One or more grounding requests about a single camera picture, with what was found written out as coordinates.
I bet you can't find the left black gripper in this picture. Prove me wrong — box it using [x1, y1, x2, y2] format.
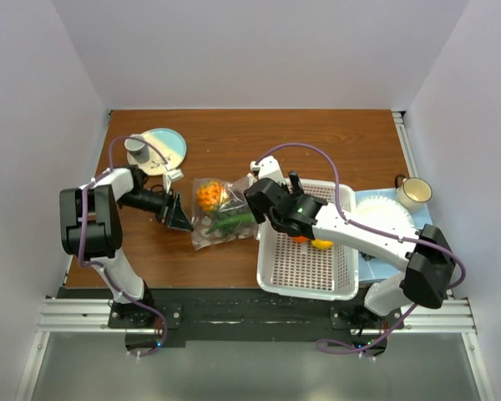
[119, 187, 194, 231]

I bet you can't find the orange fake carrot bunch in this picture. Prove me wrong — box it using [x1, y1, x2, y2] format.
[195, 180, 230, 214]

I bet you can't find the clear zip top bag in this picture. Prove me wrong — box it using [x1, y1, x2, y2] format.
[191, 176, 258, 251]

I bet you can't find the green fake pepper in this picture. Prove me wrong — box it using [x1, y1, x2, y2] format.
[206, 213, 255, 234]

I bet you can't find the yellow fake lemon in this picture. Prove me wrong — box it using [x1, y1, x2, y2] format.
[311, 239, 334, 250]

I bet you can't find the orange fake tomato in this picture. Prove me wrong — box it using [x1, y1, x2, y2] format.
[293, 236, 309, 243]

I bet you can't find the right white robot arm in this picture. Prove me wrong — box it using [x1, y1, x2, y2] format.
[244, 172, 458, 328]

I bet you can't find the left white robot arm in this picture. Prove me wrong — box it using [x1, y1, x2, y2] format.
[59, 165, 193, 327]

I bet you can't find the cream and blue plate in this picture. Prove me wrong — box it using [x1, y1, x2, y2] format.
[136, 128, 187, 176]

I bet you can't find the small grey cup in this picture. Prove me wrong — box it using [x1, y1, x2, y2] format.
[124, 135, 149, 165]

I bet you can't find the white perforated plastic basket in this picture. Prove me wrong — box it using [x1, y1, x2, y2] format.
[256, 178, 360, 302]

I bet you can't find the white paper plate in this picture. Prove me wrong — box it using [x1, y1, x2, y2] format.
[354, 195, 414, 228]

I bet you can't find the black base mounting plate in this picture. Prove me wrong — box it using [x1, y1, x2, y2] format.
[108, 289, 415, 356]

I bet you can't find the blue checked cloth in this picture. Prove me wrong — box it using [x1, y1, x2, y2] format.
[355, 188, 433, 284]

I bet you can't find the cream enamel mug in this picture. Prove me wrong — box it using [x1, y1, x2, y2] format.
[394, 175, 433, 213]

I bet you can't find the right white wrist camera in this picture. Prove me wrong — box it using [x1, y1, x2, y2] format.
[250, 155, 285, 185]

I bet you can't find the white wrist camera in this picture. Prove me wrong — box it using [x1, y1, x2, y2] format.
[250, 155, 285, 185]
[163, 169, 184, 192]

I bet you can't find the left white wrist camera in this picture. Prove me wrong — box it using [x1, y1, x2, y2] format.
[163, 169, 184, 192]

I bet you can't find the aluminium frame rail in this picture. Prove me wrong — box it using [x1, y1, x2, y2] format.
[36, 298, 477, 334]

